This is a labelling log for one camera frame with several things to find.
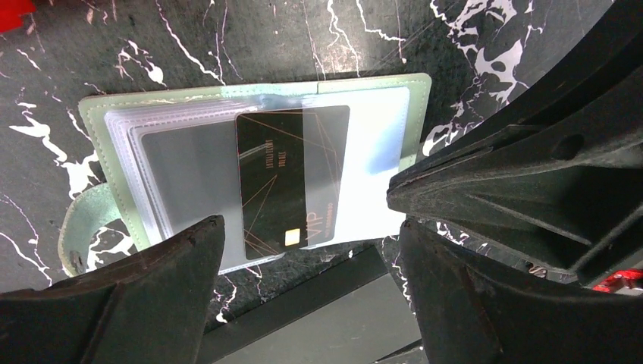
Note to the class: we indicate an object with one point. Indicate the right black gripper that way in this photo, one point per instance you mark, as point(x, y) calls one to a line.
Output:
point(567, 196)

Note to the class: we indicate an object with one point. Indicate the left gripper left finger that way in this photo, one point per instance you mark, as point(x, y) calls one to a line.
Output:
point(150, 307)

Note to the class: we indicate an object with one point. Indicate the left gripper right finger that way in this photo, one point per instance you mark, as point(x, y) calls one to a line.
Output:
point(473, 309)

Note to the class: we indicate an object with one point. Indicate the mint green card holder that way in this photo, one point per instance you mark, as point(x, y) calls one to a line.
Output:
point(170, 159)

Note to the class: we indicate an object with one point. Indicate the red plastic bin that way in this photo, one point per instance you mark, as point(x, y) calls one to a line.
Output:
point(12, 11)

